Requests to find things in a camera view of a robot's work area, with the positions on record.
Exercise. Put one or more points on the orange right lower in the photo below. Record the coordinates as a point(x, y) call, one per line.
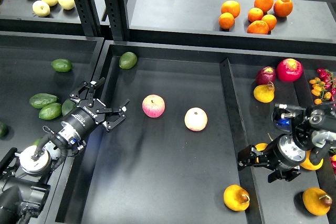
point(271, 21)

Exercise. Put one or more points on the black shelf post left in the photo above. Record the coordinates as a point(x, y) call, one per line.
point(86, 17)

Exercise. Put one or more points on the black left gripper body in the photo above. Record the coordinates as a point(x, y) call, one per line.
point(82, 120)

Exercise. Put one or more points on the black shelf post right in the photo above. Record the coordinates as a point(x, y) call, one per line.
point(118, 19)

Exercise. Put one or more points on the small tomatoes right edge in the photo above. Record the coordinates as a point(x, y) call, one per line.
point(332, 157)

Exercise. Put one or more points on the black shelf post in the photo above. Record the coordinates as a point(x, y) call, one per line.
point(118, 19)
point(86, 17)

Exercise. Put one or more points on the black metal divider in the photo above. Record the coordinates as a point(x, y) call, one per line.
point(239, 137)

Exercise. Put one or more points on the dark green avocado cluster right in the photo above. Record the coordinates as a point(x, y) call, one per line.
point(67, 106)

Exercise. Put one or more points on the pale yellow pear front left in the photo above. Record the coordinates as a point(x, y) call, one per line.
point(41, 8)

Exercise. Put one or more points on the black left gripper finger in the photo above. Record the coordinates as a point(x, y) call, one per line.
point(83, 95)
point(111, 117)

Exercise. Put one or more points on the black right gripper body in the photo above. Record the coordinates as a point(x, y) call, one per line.
point(285, 156)

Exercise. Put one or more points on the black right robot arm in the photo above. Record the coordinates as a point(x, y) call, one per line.
point(309, 133)

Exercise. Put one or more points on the cherry tomato bunch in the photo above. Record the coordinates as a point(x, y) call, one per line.
point(323, 86)

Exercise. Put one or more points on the pale yellow pear right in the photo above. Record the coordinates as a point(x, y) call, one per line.
point(67, 4)

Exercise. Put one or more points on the red chili pepper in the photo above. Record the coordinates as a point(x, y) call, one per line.
point(334, 99)

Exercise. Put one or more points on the orange lower left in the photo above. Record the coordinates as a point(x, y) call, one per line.
point(226, 20)

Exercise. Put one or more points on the dark avocado left edge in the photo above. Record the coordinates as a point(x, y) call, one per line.
point(3, 129)

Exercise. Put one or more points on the bright red apple right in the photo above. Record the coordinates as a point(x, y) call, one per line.
point(289, 70)

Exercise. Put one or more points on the pale pink apple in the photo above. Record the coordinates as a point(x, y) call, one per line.
point(195, 119)

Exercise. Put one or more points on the black left tray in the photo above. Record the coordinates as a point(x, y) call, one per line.
point(26, 70)

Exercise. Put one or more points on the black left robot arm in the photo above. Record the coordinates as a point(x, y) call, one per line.
point(25, 174)

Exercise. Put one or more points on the pink red apple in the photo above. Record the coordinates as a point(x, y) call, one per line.
point(153, 105)

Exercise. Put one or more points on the orange front bottom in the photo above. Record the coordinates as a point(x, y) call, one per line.
point(258, 27)

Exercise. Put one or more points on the green avocado tray corner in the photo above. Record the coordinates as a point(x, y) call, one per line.
point(128, 60)

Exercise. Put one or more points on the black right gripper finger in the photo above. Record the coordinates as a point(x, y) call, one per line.
point(251, 157)
point(275, 175)

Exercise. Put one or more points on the dark red apple right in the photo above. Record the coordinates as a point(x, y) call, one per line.
point(265, 75)

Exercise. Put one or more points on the black centre tray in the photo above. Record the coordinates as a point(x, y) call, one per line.
point(156, 170)

